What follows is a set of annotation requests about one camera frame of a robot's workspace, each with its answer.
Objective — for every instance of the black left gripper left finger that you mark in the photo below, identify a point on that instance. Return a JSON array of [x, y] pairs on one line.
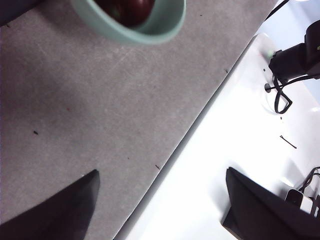
[[57, 215]]

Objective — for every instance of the teal ribbed bowl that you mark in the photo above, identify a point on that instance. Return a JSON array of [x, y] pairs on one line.
[[150, 35]]

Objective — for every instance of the dark red plum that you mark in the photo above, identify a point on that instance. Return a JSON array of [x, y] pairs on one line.
[[130, 12]]

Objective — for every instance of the black and white device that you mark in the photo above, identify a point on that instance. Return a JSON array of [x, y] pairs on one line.
[[295, 197]]

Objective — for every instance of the white robot mounting platform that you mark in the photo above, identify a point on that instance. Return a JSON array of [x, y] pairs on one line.
[[225, 137]]

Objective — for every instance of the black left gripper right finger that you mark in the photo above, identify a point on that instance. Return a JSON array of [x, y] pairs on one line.
[[262, 215]]

